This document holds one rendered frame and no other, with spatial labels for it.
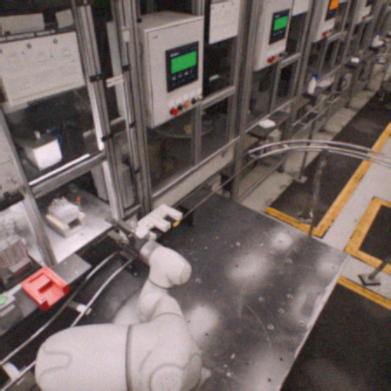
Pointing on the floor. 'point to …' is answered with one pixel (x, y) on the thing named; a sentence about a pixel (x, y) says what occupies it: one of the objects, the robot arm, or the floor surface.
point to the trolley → (384, 86)
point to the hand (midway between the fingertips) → (112, 228)
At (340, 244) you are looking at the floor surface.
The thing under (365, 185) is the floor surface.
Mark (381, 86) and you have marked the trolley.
